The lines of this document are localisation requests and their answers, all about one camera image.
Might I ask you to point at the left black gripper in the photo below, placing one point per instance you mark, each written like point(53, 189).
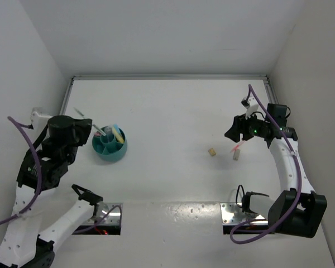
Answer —
point(86, 125)

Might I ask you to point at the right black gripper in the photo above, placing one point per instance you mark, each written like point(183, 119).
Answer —
point(239, 126)

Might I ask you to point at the blue highlighter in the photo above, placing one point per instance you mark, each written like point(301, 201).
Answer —
point(116, 127)

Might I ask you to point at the yellow highlighter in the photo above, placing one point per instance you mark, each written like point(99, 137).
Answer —
point(117, 135)

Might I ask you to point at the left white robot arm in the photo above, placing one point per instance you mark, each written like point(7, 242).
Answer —
point(44, 164)

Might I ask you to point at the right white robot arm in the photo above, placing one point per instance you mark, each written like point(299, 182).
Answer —
point(298, 210)

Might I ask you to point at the red transparent pen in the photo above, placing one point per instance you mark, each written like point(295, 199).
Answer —
point(237, 146)

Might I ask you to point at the small grey eraser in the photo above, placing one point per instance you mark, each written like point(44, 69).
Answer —
point(236, 154)

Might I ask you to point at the small yellow eraser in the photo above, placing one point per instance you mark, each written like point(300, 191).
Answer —
point(212, 152)

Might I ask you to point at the teal round divided container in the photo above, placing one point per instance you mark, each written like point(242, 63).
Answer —
point(112, 151)

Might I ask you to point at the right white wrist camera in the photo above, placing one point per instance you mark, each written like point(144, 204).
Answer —
point(251, 105)

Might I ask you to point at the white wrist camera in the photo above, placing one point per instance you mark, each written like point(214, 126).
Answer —
point(251, 105)
point(39, 118)

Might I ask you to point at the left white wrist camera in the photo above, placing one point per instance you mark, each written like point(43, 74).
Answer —
point(39, 118)

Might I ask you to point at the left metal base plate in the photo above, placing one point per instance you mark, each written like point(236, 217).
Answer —
point(110, 212)

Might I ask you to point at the metal base plate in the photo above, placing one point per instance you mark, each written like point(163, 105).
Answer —
point(232, 215)
point(110, 212)

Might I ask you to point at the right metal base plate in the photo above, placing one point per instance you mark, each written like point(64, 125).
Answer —
point(232, 215)

